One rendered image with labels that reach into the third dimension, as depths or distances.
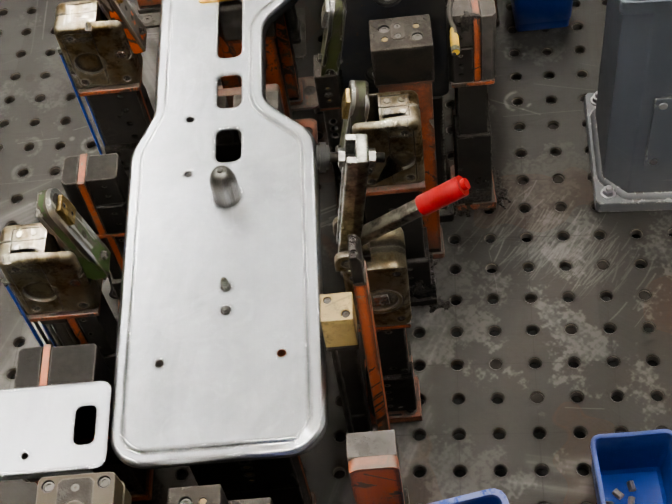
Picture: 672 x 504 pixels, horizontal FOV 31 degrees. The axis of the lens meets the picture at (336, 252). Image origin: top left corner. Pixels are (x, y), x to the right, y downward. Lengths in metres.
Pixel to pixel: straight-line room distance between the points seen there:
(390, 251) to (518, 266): 0.44
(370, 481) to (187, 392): 0.32
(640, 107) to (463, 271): 0.32
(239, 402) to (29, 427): 0.22
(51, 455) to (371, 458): 0.41
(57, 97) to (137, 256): 0.66
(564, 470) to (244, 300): 0.47
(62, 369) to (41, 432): 0.09
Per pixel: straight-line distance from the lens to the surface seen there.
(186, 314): 1.33
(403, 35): 1.38
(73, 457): 1.28
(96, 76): 1.65
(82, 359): 1.36
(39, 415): 1.32
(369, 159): 1.16
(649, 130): 1.64
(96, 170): 1.50
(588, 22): 1.99
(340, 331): 1.24
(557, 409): 1.58
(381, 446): 1.01
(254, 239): 1.37
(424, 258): 1.58
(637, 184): 1.72
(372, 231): 1.25
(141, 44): 1.61
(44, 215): 1.32
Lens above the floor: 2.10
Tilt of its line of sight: 55 degrees down
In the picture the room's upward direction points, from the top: 10 degrees counter-clockwise
